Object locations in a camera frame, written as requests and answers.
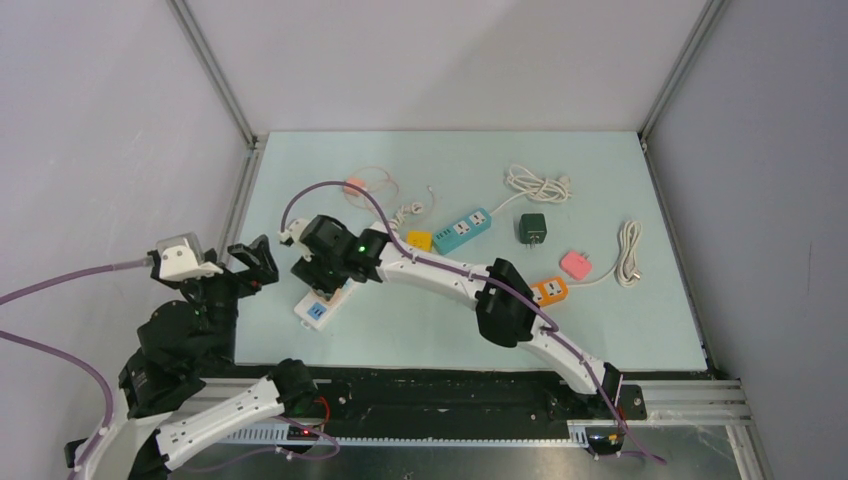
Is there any dark green cube adapter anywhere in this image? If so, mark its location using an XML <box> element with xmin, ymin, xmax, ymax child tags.
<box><xmin>518</xmin><ymin>212</ymin><xmax>547</xmax><ymax>247</ymax></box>

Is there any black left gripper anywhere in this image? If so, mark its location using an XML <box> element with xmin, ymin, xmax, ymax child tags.
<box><xmin>177</xmin><ymin>233</ymin><xmax>279</xmax><ymax>365</ymax></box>

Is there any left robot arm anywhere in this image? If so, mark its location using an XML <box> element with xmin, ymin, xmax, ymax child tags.
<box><xmin>65</xmin><ymin>233</ymin><xmax>318</xmax><ymax>479</ymax></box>

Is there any pink USB charger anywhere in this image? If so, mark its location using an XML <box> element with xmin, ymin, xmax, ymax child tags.
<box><xmin>342</xmin><ymin>176</ymin><xmax>368</xmax><ymax>197</ymax></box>

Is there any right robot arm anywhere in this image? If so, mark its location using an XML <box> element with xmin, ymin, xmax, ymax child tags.
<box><xmin>278</xmin><ymin>215</ymin><xmax>623</xmax><ymax>418</ymax></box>

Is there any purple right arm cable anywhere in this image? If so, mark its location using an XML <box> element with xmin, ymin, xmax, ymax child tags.
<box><xmin>280</xmin><ymin>180</ymin><xmax>667</xmax><ymax>465</ymax></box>

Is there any yellow cube socket adapter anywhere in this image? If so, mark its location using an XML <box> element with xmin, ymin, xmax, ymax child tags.
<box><xmin>405</xmin><ymin>230</ymin><xmax>433</xmax><ymax>252</ymax></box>

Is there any white teal strip cord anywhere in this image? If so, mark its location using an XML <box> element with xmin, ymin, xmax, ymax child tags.
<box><xmin>490</xmin><ymin>164</ymin><xmax>574</xmax><ymax>216</ymax></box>

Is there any white bundled cable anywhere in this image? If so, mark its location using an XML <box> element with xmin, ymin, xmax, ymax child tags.
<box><xmin>613</xmin><ymin>219</ymin><xmax>644</xmax><ymax>289</ymax></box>

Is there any beige cube socket adapter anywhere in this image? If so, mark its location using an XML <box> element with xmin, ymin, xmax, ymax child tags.
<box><xmin>325</xmin><ymin>282</ymin><xmax>357</xmax><ymax>306</ymax></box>

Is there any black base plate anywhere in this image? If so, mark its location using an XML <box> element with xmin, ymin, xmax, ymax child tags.
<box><xmin>290</xmin><ymin>366</ymin><xmax>647</xmax><ymax>441</ymax></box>

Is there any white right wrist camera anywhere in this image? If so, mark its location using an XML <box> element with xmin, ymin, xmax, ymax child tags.
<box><xmin>278</xmin><ymin>218</ymin><xmax>312</xmax><ymax>261</ymax></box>

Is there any white power strip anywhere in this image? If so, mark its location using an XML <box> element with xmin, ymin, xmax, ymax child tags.
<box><xmin>281</xmin><ymin>215</ymin><xmax>390</xmax><ymax>331</ymax></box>

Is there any orange power strip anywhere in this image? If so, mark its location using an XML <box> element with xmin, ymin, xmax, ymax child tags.
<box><xmin>530</xmin><ymin>276</ymin><xmax>569</xmax><ymax>307</ymax></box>

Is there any teal power strip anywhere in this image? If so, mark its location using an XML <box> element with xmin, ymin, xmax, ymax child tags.
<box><xmin>432</xmin><ymin>208</ymin><xmax>492</xmax><ymax>255</ymax></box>

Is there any white power strip cord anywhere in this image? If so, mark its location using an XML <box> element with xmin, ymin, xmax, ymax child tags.
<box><xmin>390</xmin><ymin>201</ymin><xmax>427</xmax><ymax>230</ymax></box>

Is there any pink USB cable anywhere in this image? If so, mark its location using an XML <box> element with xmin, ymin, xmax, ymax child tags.
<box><xmin>344</xmin><ymin>165</ymin><xmax>436</xmax><ymax>220</ymax></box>

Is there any pink plug adapter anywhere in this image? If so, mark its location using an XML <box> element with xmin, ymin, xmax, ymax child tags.
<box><xmin>559</xmin><ymin>250</ymin><xmax>593</xmax><ymax>281</ymax></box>

